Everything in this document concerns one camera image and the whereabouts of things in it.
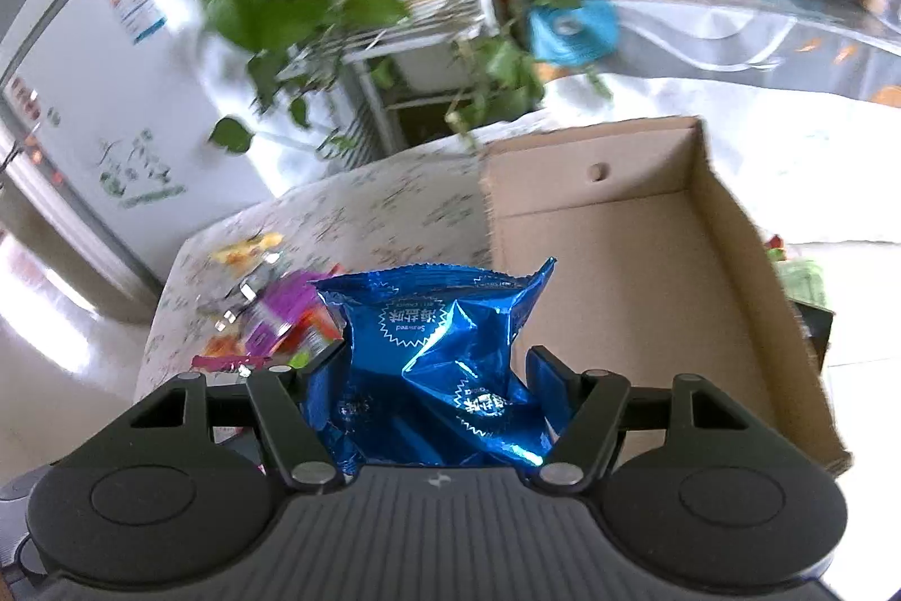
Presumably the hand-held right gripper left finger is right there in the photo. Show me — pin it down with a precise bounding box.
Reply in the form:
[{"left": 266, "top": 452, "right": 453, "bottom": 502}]
[{"left": 130, "top": 365, "right": 335, "bottom": 491}]

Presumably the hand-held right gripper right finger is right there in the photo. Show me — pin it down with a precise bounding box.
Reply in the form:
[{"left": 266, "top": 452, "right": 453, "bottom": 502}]
[{"left": 527, "top": 345, "right": 765, "bottom": 491}]

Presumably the blue foil snack packet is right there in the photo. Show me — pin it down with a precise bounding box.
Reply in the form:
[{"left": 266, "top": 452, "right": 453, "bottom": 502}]
[{"left": 299, "top": 257, "right": 574, "bottom": 479}]

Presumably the silver green snack packet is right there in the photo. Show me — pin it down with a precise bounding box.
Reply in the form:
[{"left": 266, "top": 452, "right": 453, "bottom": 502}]
[{"left": 211, "top": 266, "right": 283, "bottom": 331}]

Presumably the white paper bag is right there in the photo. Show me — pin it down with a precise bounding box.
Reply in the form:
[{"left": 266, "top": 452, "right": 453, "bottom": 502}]
[{"left": 480, "top": 115, "right": 854, "bottom": 479}]

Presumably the orange snack packet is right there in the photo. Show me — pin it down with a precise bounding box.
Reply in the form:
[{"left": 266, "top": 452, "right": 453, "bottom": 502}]
[{"left": 282, "top": 305, "right": 347, "bottom": 368}]

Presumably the purple snack packet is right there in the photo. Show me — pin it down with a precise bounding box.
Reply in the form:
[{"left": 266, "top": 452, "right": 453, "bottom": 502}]
[{"left": 243, "top": 271, "right": 339, "bottom": 363}]

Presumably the yellow snack packet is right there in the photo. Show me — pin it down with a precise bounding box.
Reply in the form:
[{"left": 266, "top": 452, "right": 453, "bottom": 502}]
[{"left": 211, "top": 231, "right": 286, "bottom": 269}]

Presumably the floral tablecloth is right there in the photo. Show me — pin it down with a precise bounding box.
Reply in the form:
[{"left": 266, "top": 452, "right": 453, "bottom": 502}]
[{"left": 133, "top": 131, "right": 494, "bottom": 433}]

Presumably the black box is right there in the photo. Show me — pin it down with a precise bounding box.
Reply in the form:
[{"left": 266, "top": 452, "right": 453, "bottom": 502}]
[{"left": 792, "top": 301, "right": 837, "bottom": 378}]

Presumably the white grey tablecloth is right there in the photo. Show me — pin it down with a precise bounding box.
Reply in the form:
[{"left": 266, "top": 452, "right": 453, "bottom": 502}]
[{"left": 535, "top": 0, "right": 901, "bottom": 243}]

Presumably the blue bag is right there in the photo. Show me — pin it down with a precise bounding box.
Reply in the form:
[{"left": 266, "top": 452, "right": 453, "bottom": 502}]
[{"left": 528, "top": 0, "right": 621, "bottom": 67}]

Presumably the white refrigerator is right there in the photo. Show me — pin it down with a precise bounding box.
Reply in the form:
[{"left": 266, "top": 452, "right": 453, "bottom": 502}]
[{"left": 0, "top": 0, "right": 339, "bottom": 310}]

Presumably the white metal plant stand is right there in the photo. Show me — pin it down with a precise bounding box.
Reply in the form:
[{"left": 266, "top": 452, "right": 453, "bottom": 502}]
[{"left": 338, "top": 0, "right": 508, "bottom": 158}]

